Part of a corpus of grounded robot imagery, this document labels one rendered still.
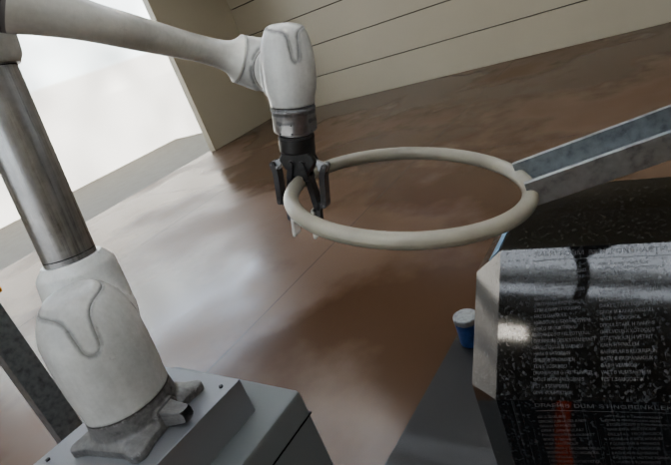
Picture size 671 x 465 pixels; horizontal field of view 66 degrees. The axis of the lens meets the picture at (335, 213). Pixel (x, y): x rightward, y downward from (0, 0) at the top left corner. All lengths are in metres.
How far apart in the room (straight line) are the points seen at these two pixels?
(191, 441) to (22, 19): 0.72
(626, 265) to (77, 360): 1.02
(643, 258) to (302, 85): 0.75
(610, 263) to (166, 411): 0.89
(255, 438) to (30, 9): 0.78
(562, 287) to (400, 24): 7.11
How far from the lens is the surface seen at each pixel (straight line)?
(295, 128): 1.03
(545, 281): 1.21
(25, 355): 1.94
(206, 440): 0.99
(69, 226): 1.10
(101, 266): 1.10
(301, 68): 1.00
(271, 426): 1.01
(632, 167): 1.03
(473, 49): 7.78
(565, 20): 7.44
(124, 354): 0.94
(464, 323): 2.16
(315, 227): 0.87
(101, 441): 1.02
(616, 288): 1.18
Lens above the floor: 1.42
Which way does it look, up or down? 21 degrees down
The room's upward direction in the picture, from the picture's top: 21 degrees counter-clockwise
